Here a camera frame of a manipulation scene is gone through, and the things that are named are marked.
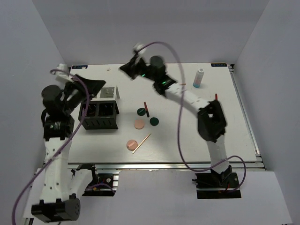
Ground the green round compact right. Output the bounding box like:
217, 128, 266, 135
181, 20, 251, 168
150, 117, 159, 126

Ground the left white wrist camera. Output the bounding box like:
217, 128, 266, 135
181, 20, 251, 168
54, 63, 72, 82

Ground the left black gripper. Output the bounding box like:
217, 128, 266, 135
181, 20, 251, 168
63, 73, 107, 113

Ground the purple cable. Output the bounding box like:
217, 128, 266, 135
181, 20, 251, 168
11, 69, 117, 225
138, 41, 247, 193

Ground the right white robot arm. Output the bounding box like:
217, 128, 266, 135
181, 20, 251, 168
119, 55, 232, 187

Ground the white pink blue bottle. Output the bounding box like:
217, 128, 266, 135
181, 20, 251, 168
193, 68, 204, 88

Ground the blue table label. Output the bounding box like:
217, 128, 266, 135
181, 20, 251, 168
71, 65, 88, 69
211, 63, 227, 67

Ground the pink round puff lower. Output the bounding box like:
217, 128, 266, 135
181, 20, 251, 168
126, 139, 138, 151

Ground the pink round puff upper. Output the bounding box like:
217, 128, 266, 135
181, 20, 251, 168
134, 120, 145, 129

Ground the pink round puff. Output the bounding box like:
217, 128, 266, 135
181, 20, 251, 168
134, 120, 145, 129
126, 139, 138, 151

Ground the black mesh organizer box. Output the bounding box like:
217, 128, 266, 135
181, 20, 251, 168
78, 100, 120, 130

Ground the red black makeup pencil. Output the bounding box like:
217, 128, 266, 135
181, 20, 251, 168
144, 102, 150, 118

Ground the wooden stick near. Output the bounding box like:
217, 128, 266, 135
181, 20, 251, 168
132, 133, 151, 155

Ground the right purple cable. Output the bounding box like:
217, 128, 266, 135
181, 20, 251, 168
138, 41, 247, 193

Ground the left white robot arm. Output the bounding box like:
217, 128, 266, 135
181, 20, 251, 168
31, 75, 105, 223

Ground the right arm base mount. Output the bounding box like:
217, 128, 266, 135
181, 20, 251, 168
192, 172, 241, 199

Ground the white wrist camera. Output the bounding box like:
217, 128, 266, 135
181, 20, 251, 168
133, 43, 145, 55
54, 63, 72, 82

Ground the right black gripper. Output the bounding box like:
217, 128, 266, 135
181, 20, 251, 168
120, 55, 158, 83

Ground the green round compact left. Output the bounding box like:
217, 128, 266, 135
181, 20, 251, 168
137, 108, 146, 116

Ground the right blue table label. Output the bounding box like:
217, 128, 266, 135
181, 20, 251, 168
211, 63, 227, 67

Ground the white mesh organizer box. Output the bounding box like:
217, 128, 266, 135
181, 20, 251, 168
97, 86, 120, 101

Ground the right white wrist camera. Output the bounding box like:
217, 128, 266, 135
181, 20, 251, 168
133, 43, 145, 55

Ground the left blue table label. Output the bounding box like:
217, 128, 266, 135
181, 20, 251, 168
71, 65, 88, 69

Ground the green round compact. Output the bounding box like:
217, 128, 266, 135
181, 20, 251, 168
150, 117, 159, 126
137, 108, 146, 116

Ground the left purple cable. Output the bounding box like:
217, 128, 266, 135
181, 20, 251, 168
11, 69, 117, 225

